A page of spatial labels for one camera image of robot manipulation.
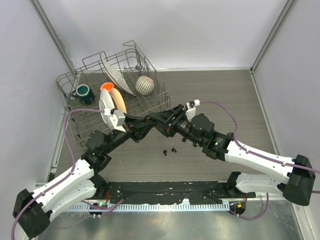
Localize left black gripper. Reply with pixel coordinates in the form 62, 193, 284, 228
103, 113, 156, 154

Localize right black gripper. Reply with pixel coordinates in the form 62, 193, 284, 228
149, 104, 204, 147

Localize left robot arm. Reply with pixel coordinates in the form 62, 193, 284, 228
10, 114, 156, 240

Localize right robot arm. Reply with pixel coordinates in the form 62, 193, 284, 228
144, 105, 316, 206

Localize beige round plate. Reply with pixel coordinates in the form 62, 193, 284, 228
109, 88, 127, 114

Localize striped ceramic bowl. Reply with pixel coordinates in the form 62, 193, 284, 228
135, 75, 155, 96

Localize white round plate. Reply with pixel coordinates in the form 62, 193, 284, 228
98, 89, 117, 130

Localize orange cup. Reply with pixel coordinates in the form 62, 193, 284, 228
100, 82, 115, 92

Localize grey tilted plate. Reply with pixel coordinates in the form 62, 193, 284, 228
100, 55, 136, 97

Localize dark green mug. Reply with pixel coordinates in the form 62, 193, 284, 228
71, 84, 95, 105

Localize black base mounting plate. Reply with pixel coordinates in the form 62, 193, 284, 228
100, 181, 248, 205

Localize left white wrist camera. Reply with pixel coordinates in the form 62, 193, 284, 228
101, 108, 126, 132

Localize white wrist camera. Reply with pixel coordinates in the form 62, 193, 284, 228
101, 108, 126, 132
185, 99, 200, 122

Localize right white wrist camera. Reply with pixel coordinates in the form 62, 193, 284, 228
185, 99, 200, 122

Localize grey wire dish rack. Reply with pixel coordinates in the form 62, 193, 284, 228
55, 40, 172, 151

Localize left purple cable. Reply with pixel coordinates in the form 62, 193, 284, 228
10, 108, 111, 238

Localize purple cable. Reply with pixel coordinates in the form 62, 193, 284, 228
197, 100, 320, 222
10, 108, 111, 238

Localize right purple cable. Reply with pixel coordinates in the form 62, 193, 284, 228
197, 100, 320, 222

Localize white slotted cable duct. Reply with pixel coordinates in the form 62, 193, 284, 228
63, 199, 230, 213

